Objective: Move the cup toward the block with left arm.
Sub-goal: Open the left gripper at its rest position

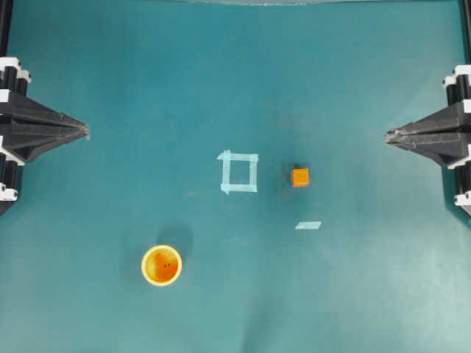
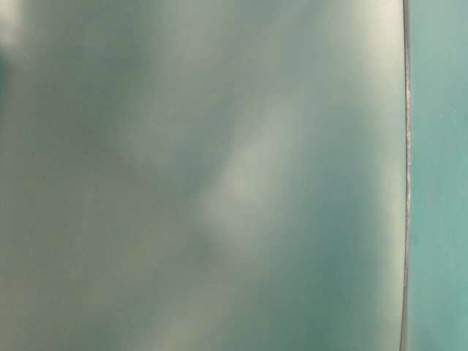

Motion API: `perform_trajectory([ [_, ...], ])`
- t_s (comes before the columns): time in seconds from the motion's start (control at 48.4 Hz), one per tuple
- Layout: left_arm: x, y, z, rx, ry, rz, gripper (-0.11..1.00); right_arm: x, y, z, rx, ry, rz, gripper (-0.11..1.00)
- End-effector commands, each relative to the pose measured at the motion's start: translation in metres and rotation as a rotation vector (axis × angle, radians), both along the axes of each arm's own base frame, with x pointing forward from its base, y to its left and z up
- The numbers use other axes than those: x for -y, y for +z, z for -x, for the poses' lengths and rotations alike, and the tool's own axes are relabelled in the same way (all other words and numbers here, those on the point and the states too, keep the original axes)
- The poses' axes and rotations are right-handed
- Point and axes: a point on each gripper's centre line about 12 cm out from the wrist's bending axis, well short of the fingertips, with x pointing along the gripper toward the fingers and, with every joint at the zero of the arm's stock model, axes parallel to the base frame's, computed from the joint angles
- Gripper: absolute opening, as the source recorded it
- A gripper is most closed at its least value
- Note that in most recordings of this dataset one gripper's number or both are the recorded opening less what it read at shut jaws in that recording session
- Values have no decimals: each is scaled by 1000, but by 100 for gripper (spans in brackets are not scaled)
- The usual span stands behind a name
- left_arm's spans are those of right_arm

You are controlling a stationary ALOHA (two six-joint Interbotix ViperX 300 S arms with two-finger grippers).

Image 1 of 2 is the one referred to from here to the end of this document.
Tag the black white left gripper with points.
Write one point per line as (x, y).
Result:
(23, 143)

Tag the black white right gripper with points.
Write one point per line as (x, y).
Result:
(450, 147)

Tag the yellow orange plastic cup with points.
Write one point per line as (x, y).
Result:
(161, 265)

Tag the small orange block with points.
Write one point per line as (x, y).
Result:
(300, 177)

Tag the light blue tape strip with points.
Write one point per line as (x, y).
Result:
(308, 225)

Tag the light blue tape square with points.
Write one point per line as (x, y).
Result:
(239, 172)

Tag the black left frame post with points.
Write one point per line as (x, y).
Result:
(6, 10)

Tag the black frame post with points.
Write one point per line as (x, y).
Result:
(465, 16)
(6, 10)

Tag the black right frame post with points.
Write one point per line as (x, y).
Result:
(465, 16)

